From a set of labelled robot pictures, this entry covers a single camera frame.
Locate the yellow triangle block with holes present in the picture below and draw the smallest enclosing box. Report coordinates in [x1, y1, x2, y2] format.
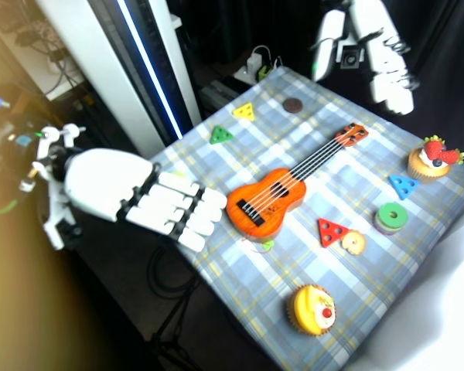
[231, 102, 255, 121]

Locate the square wrist camera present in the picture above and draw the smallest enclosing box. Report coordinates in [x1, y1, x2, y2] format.
[338, 44, 365, 70]

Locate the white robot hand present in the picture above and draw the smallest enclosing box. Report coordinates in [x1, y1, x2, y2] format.
[311, 0, 417, 116]
[63, 148, 228, 253]

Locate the blue plaid tablecloth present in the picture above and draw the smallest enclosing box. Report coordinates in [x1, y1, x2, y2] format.
[148, 65, 464, 371]

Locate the round beige biscuit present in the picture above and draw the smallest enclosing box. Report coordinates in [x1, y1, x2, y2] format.
[341, 230, 367, 256]

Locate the white shelf with cables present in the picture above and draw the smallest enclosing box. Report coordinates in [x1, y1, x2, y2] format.
[0, 0, 85, 102]

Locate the black ribbed box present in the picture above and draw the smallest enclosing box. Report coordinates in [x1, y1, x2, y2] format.
[200, 79, 239, 114]

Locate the green triangle block with holes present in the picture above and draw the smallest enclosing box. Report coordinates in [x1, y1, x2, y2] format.
[209, 125, 235, 145]

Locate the stacked foam rings green top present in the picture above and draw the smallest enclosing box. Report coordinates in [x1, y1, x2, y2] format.
[374, 202, 409, 236]

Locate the yellow toy cupcake with cherry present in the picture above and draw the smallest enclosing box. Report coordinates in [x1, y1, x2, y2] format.
[287, 284, 337, 336]

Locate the white column with blue stripe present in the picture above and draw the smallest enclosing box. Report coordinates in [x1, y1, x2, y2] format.
[36, 0, 202, 158]

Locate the white robot body shell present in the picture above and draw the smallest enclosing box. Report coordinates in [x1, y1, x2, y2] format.
[343, 208, 464, 371]

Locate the strawberry toy cupcake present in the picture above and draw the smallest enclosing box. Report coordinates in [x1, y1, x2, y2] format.
[407, 134, 464, 183]

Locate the orange toy ukulele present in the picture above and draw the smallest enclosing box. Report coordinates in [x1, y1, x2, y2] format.
[226, 122, 370, 244]

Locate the blue triangle block with holes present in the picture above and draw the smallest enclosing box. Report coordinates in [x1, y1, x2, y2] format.
[388, 174, 421, 201]

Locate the black cable loop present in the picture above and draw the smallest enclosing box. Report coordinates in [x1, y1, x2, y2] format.
[146, 247, 202, 299]

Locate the red triangle block with holes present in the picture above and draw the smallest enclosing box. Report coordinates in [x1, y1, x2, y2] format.
[317, 218, 351, 248]

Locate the white power adapter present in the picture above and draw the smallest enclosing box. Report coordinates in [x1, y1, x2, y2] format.
[234, 45, 283, 84]

